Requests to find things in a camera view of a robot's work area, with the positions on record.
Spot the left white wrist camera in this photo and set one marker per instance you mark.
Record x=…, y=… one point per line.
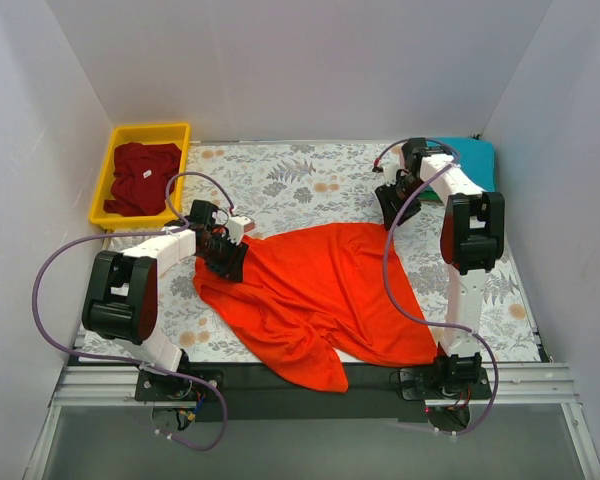
x=238, y=226

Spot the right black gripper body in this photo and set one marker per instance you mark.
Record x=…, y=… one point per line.
x=395, y=203

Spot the floral patterned table mat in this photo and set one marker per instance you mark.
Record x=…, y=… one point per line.
x=285, y=187

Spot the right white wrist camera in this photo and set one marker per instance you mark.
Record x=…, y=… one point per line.
x=390, y=164

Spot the folded teal t shirt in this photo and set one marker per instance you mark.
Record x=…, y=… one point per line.
x=477, y=160

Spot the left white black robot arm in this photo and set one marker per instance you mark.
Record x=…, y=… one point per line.
x=121, y=303

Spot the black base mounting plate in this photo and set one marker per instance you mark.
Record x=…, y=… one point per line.
x=253, y=392

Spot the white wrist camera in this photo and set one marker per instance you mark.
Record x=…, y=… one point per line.
x=238, y=226
x=390, y=164

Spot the dark red t shirt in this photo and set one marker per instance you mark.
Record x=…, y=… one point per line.
x=141, y=174

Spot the yellow plastic bin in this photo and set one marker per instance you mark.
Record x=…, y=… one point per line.
x=148, y=134

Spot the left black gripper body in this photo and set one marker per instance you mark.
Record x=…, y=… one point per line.
x=228, y=257

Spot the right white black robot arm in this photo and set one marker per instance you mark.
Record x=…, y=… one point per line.
x=471, y=242

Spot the orange t shirt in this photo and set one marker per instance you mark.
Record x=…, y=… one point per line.
x=309, y=294

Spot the folded green t shirt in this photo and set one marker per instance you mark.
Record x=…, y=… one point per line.
x=429, y=195

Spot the aluminium frame rail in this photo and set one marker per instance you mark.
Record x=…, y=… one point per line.
x=104, y=423

